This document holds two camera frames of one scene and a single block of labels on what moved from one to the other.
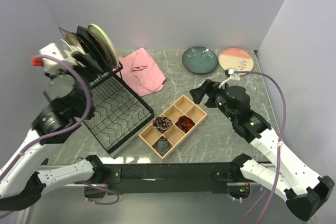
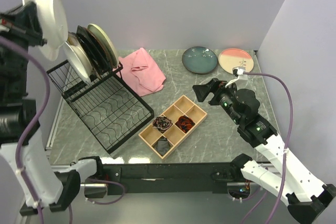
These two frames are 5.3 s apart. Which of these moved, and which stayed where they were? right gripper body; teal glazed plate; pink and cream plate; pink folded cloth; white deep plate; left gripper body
Moved: left gripper body; white deep plate
Stayed: pink and cream plate; pink folded cloth; teal glazed plate; right gripper body
